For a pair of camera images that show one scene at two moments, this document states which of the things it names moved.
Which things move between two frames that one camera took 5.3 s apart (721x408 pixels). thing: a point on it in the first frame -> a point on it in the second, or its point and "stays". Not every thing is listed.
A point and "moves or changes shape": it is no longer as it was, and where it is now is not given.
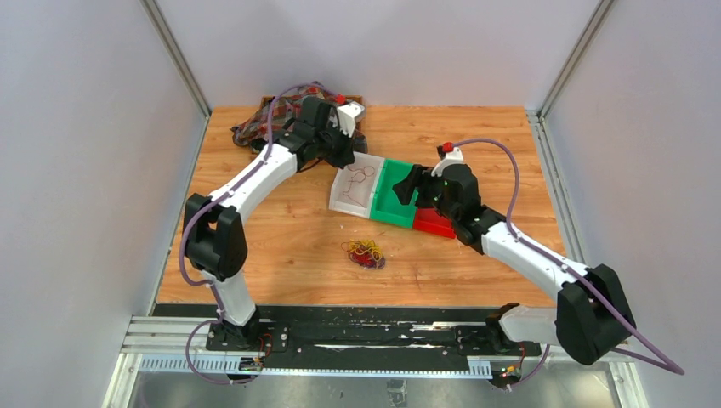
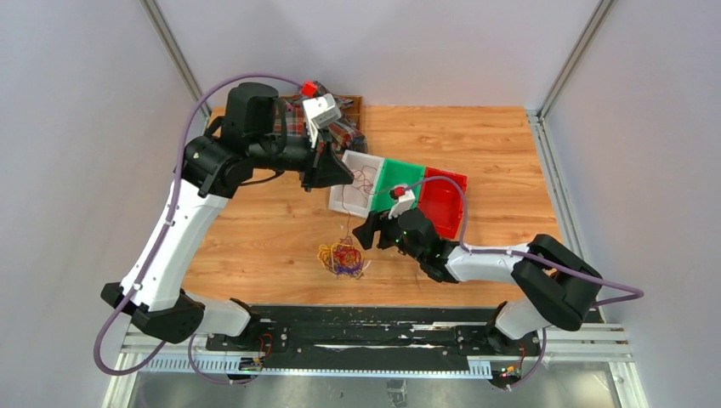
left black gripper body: [335, 146] -> [311, 178]
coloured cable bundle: [364, 253] moves or changes shape
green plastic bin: [387, 206] stays
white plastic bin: [354, 186] stays
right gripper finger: [405, 189] -> [365, 231]
